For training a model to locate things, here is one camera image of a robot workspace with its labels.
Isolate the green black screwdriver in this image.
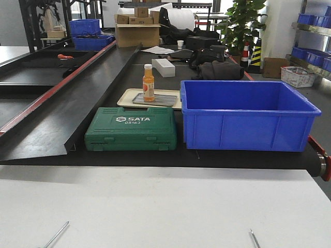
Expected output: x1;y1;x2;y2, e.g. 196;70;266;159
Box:
42;221;70;248
250;229;261;248

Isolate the small grey metal tray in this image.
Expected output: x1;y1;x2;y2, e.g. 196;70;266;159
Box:
132;93;177;107

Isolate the beige plastic tray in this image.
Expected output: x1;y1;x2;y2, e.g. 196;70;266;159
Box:
117;88;182;110

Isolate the orange juice bottle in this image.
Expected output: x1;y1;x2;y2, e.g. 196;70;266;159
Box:
142;64;155;101

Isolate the large blue plastic bin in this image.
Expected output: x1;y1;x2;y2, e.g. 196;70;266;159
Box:
180;80;321;152

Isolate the green SATA tool case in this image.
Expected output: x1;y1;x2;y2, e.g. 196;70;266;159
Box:
84;107;177;151

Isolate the white rectangular box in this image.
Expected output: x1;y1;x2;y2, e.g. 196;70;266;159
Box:
152;58;175;78

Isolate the dark grey folded cloth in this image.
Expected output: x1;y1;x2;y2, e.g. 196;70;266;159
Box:
191;60;245;80

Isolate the white paper cup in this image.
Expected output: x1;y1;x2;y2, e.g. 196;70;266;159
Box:
177;40;184;50

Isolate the black bag on table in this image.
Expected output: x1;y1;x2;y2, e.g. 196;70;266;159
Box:
188;49;225;70

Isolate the large cardboard box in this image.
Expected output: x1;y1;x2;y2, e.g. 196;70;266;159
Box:
115;24;160;48

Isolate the black yellow traffic cone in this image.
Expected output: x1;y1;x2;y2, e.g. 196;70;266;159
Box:
248;38;262;74

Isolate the green potted plant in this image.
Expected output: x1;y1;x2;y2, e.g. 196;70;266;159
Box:
219;0;267;55

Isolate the long black metal divider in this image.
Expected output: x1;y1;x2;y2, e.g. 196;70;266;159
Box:
1;42;142;161

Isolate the white basket on floor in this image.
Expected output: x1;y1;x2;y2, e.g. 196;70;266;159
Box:
281;66;316;88

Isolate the blue crate with cables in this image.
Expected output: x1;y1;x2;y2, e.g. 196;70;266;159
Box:
72;35;115;51

